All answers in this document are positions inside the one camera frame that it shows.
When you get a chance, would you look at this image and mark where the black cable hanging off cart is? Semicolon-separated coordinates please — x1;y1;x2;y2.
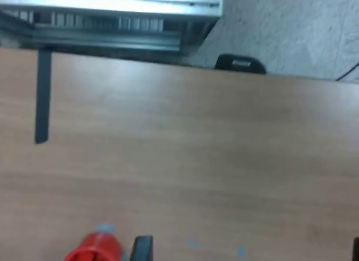
335;65;359;83

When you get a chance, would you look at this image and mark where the red plastic cup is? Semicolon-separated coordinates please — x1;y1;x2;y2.
63;231;125;261

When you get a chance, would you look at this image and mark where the grey metal robot cart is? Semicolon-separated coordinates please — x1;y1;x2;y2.
0;0;224;59

